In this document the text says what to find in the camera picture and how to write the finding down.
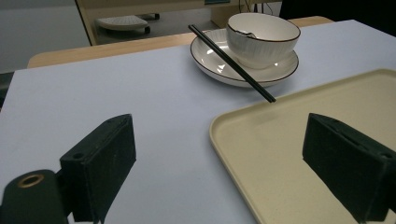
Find pale blue table mat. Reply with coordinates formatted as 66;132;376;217
0;19;396;224

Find white rolling platform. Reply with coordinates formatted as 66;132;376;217
94;13;162;35

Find white spoon with dark rim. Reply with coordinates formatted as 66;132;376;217
235;29;258;39

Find black chopstick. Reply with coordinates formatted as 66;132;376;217
187;24;275;104
190;23;277;103

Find white plate with dark rim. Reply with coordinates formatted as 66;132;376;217
190;28;300;89

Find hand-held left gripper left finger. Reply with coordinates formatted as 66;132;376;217
59;113;137;224

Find white ribbed bowl, dark rim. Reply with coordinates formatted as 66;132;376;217
225;12;302;70

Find black cables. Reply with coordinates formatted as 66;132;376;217
238;0;276;17

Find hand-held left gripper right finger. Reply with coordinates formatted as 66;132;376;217
302;112;396;224

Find beige plastic tray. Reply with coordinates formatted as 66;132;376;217
208;68;396;224

